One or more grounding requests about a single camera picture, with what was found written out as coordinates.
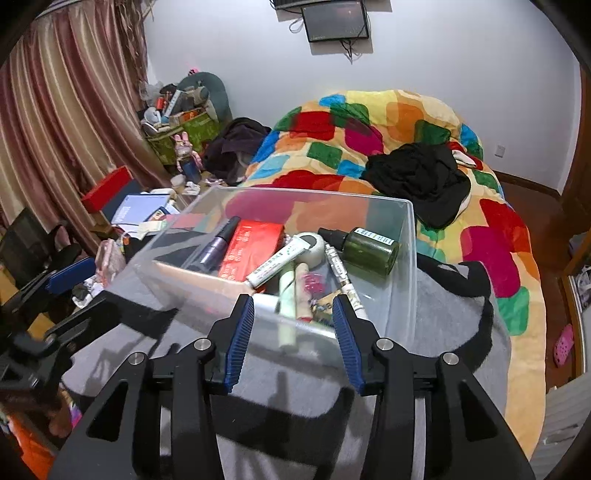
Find beige foundation tube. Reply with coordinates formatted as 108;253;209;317
152;261;256;298

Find grey neck pillow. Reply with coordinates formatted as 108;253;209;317
177;71;232;123

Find pink rabbit figurine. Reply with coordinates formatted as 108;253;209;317
174;131;204;184

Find pink croc shoe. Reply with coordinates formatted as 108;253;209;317
553;324;574;367

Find blue notebook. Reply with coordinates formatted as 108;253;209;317
110;193;170;225

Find green storage bag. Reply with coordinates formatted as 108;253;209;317
146;113;221;167

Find wall mounted monitor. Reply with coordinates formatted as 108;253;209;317
301;1;370;43

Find clear plastic storage box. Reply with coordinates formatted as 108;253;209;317
131;187;417;366

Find pale green tube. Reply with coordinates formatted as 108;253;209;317
277;263;297;353

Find black clothing pile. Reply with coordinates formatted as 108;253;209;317
361;143;471;230

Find striped pink curtain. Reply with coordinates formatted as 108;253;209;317
1;1;168;253

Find brown 4B eraser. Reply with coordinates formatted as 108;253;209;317
311;300;334;328

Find colorful patchwork blanket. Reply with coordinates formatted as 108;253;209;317
246;90;546;453

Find purple lipstick tube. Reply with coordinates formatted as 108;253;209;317
192;216;240;273

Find red box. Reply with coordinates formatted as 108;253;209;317
81;166;133;214

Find small white ointment tube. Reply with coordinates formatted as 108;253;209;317
245;238;310;290

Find dark purple clothing pile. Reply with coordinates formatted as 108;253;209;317
202;117;271;186

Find white tape roll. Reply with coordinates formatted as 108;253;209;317
290;232;325;270

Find pink beige lip tube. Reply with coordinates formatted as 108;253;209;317
295;262;312;323

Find red envelope packet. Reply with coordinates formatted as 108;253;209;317
218;220;284;282

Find green glass dropper bottle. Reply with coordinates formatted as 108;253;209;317
318;227;400;277

